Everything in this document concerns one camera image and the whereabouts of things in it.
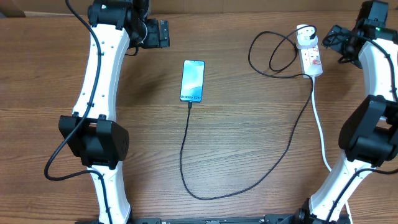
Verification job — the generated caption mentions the black USB charging cable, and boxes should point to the black USB charging cable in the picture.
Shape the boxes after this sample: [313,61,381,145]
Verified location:
[178,25,318,201]

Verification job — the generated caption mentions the blue Galaxy smartphone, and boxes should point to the blue Galaxy smartphone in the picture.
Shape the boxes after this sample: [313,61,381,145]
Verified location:
[180,60,205,103]

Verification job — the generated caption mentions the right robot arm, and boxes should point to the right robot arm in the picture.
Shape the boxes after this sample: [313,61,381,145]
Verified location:
[283,1,397,223]

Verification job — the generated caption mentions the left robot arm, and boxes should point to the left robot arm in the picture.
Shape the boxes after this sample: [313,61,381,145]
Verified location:
[58,0,170,223]

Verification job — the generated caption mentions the white charger plug adapter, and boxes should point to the white charger plug adapter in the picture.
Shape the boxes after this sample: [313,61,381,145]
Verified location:
[296,24,318,50]

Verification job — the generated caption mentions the white power strip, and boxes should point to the white power strip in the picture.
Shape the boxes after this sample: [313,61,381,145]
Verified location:
[298,44,323,77]

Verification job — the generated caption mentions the brown cardboard backdrop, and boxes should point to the brown cardboard backdrop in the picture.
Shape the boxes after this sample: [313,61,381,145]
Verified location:
[0,0,398,18]

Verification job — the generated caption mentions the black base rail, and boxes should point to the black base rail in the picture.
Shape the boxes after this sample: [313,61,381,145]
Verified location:
[127,214,294,224]

